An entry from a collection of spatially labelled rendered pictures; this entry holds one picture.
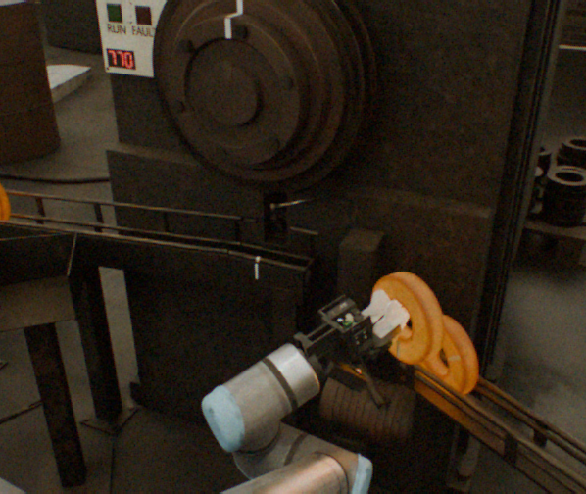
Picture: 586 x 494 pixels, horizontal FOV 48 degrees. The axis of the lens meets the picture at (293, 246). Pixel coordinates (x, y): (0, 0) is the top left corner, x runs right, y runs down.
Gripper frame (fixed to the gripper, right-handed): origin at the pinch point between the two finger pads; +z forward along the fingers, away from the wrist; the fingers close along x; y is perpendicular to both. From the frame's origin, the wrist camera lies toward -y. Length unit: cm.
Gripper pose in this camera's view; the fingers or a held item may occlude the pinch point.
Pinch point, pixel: (406, 309)
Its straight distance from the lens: 111.4
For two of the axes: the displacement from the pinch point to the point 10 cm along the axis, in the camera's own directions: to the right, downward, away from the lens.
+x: -5.2, -4.0, 7.6
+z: 8.2, -4.9, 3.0
